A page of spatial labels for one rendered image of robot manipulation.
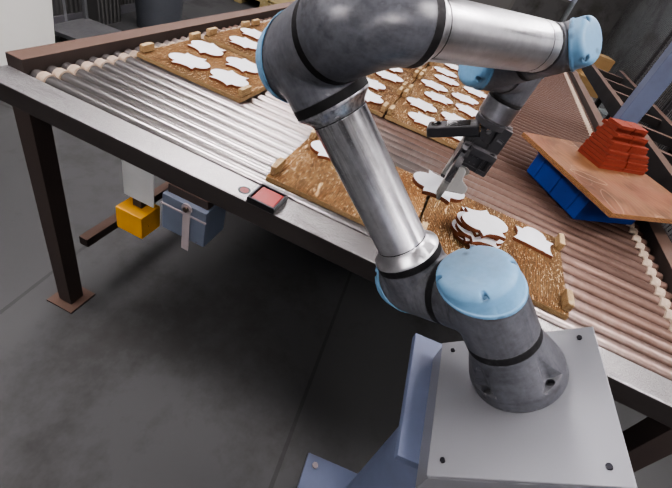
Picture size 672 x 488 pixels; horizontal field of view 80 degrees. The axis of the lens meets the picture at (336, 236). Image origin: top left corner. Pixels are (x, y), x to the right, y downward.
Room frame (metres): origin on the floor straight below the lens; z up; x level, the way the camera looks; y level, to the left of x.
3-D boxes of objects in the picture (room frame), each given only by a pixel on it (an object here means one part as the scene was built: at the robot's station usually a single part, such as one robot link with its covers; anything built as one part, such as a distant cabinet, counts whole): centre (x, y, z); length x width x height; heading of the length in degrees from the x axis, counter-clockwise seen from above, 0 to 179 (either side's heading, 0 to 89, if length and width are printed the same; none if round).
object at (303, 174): (1.01, 0.00, 0.93); 0.41 x 0.35 x 0.02; 83
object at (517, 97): (0.90, -0.23, 1.36); 0.09 x 0.08 x 0.11; 131
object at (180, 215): (0.81, 0.39, 0.77); 0.14 x 0.11 x 0.18; 82
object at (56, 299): (0.90, 0.93, 0.43); 0.12 x 0.12 x 0.85; 82
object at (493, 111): (0.91, -0.23, 1.28); 0.08 x 0.08 x 0.05
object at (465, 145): (0.91, -0.23, 1.20); 0.09 x 0.08 x 0.12; 84
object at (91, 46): (2.96, 0.73, 0.90); 4.04 x 0.06 x 0.10; 172
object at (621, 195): (1.52, -0.88, 1.03); 0.50 x 0.50 x 0.02; 26
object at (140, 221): (0.83, 0.57, 0.74); 0.09 x 0.08 x 0.24; 82
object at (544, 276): (0.96, -0.41, 0.93); 0.41 x 0.35 x 0.02; 81
